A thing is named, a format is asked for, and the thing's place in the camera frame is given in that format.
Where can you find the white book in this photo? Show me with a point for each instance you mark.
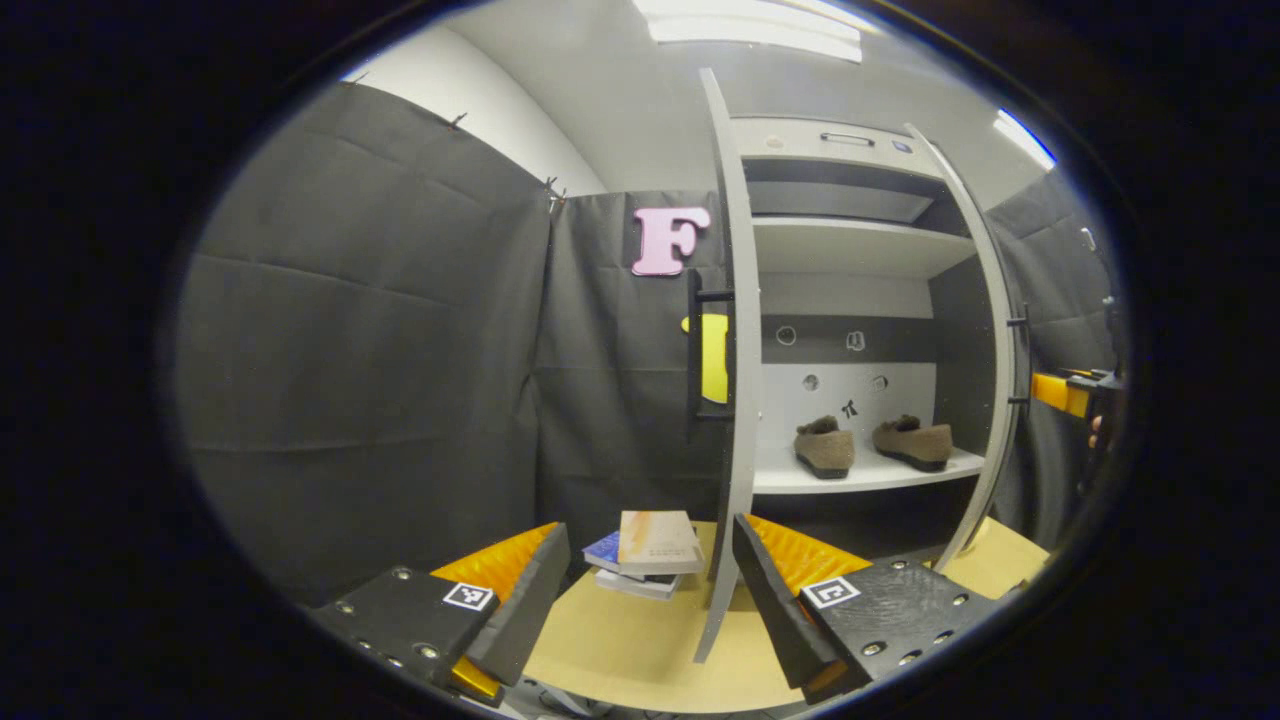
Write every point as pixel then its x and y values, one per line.
pixel 640 583

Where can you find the small ceiling light panel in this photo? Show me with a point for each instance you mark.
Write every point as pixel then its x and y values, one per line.
pixel 1025 140

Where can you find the grey shoe cabinet door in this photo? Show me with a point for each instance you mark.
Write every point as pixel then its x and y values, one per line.
pixel 742 400
pixel 1003 360

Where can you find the pale orange cover book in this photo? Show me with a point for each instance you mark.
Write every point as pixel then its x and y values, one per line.
pixel 660 542

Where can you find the grey shoe cabinet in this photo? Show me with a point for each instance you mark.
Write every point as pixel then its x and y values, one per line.
pixel 850 245

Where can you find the large ceiling light panel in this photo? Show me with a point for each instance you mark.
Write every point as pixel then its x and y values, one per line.
pixel 750 30

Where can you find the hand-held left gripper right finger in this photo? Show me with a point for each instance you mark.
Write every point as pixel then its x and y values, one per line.
pixel 775 610

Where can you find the brown fuzzy shoe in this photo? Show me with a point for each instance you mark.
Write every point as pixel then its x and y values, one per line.
pixel 915 442
pixel 826 450

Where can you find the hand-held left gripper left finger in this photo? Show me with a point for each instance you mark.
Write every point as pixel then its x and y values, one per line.
pixel 520 610

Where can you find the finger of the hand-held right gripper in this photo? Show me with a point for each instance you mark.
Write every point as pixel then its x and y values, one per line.
pixel 1060 393

